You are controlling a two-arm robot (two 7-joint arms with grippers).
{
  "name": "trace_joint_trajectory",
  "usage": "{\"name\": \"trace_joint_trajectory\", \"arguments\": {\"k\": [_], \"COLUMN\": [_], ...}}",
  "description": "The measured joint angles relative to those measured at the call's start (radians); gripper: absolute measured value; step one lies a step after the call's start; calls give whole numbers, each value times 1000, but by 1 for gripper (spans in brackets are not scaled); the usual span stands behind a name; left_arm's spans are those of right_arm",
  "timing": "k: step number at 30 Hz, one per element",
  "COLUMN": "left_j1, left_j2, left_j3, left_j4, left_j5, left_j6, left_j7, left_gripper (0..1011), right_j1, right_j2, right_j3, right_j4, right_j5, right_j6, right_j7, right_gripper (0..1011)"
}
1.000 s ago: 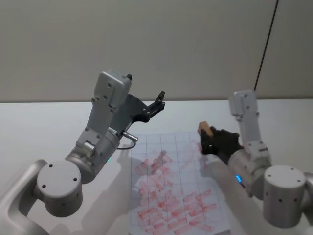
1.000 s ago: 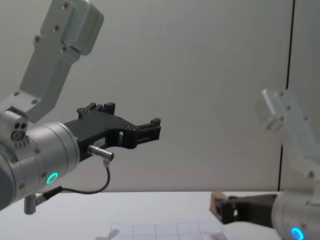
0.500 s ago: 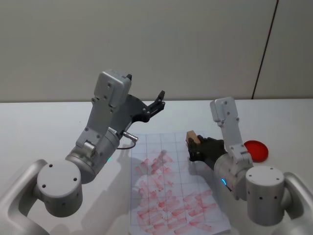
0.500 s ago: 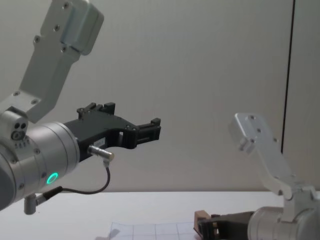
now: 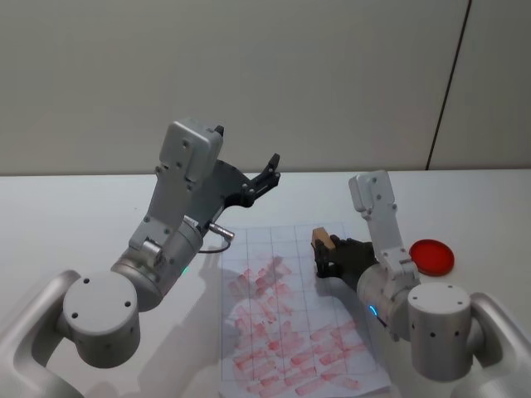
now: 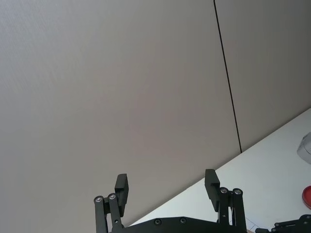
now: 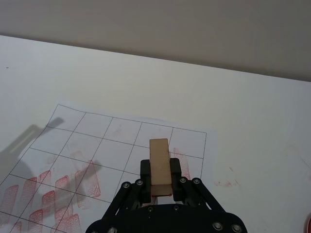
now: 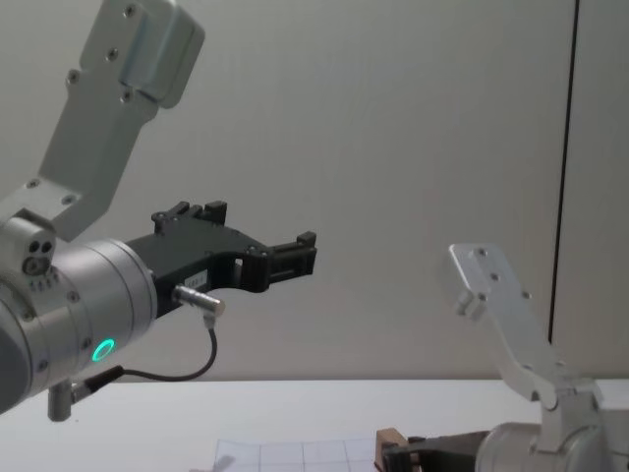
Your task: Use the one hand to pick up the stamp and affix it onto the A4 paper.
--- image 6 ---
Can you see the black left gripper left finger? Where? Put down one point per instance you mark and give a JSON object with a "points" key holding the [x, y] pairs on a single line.
{"points": [[113, 213]]}

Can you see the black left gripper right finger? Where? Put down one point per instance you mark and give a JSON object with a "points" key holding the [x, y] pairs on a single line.
{"points": [[213, 191]]}

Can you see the red round object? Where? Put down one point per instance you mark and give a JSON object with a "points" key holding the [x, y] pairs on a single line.
{"points": [[307, 197]]}

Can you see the white rounded object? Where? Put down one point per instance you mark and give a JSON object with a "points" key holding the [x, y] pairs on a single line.
{"points": [[305, 150]]}

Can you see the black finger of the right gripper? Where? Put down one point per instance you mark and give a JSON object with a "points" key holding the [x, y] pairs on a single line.
{"points": [[297, 225]]}

